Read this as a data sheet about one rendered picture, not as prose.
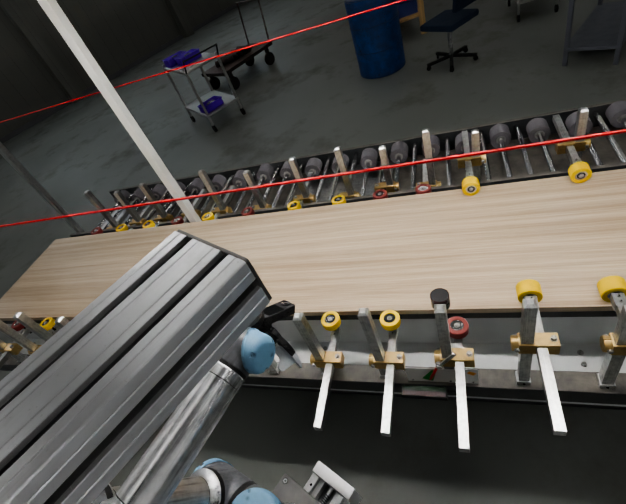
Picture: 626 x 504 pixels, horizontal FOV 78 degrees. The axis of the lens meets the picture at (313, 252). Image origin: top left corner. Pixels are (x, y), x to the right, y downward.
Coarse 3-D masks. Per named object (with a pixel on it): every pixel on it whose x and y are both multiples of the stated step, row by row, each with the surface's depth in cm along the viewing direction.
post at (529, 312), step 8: (528, 304) 111; (536, 304) 111; (528, 312) 112; (536, 312) 112; (528, 320) 115; (536, 320) 114; (520, 328) 123; (528, 328) 118; (520, 336) 125; (528, 336) 120; (520, 360) 130; (528, 360) 130; (520, 368) 134; (528, 368) 133; (520, 376) 138; (528, 376) 137
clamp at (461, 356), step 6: (456, 348) 140; (462, 348) 139; (468, 348) 139; (438, 354) 141; (456, 354) 138; (462, 354) 138; (438, 360) 140; (450, 360) 138; (456, 360) 137; (462, 360) 136; (468, 360) 136; (474, 360) 135; (444, 366) 142; (450, 366) 141; (468, 366) 138; (474, 366) 138
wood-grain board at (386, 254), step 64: (448, 192) 197; (512, 192) 182; (576, 192) 170; (64, 256) 277; (128, 256) 250; (256, 256) 209; (320, 256) 193; (384, 256) 179; (448, 256) 167; (512, 256) 157; (576, 256) 148
